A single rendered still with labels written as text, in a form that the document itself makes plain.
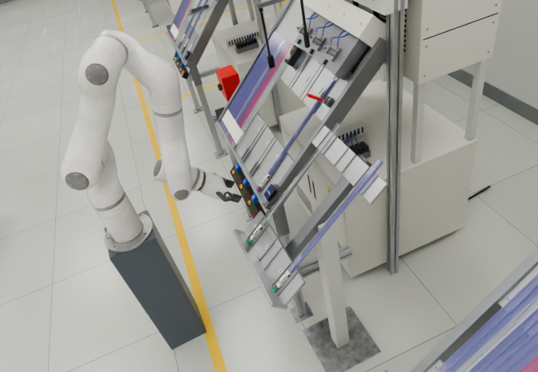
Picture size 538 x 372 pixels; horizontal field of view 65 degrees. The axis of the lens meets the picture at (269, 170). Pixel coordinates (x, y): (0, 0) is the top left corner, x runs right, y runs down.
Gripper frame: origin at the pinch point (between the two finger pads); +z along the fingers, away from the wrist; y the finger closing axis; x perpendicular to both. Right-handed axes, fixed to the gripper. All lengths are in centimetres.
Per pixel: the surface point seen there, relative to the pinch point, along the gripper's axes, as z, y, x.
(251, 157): 10.2, -17.9, 8.3
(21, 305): -35, -65, -145
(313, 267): 47, 14, -17
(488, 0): 37, 10, 102
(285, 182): 9.7, 10.0, 15.3
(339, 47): 4, 0, 64
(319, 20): 4, -20, 68
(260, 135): 10.0, -20.8, 17.6
